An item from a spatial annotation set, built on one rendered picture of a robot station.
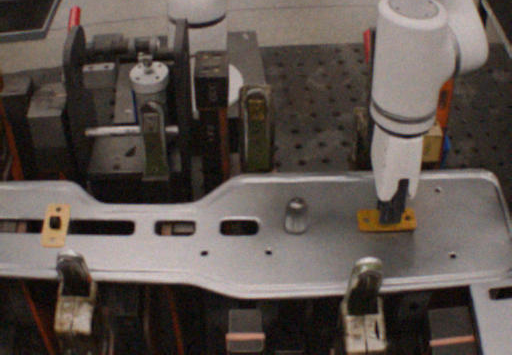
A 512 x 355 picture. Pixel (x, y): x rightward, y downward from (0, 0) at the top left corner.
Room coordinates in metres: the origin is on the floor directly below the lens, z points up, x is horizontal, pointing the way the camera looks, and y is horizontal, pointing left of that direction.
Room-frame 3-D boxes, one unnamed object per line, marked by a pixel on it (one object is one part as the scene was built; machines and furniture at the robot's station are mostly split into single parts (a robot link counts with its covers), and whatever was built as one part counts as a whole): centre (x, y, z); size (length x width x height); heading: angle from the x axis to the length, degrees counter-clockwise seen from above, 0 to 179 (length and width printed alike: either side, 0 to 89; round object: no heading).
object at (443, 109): (0.87, -0.28, 0.95); 0.03 x 0.01 x 0.50; 91
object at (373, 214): (0.72, -0.18, 1.01); 0.08 x 0.04 x 0.01; 91
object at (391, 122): (0.72, -0.18, 1.20); 0.09 x 0.08 x 0.03; 1
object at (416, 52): (0.72, -0.18, 1.28); 0.09 x 0.08 x 0.13; 114
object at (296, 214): (0.72, -0.05, 1.02); 0.03 x 0.03 x 0.07
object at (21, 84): (0.93, 0.38, 0.90); 0.05 x 0.05 x 0.40; 1
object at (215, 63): (0.93, 0.06, 0.91); 0.07 x 0.05 x 0.42; 1
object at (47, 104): (0.91, 0.32, 0.89); 0.13 x 0.11 x 0.38; 1
